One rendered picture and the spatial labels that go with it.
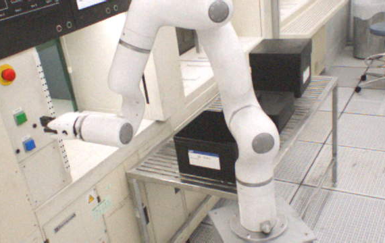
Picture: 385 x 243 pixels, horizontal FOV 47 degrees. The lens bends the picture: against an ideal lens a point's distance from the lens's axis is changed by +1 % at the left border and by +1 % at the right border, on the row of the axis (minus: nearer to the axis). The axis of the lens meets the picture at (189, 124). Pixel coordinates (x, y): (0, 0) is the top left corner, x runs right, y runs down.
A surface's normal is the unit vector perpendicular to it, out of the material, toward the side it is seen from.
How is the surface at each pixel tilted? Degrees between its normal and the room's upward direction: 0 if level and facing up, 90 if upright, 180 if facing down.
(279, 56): 90
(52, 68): 90
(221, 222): 0
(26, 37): 90
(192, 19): 94
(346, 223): 0
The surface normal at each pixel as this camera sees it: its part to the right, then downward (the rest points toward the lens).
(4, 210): 0.86, 0.11
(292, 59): -0.44, 0.43
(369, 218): -0.13, -0.90
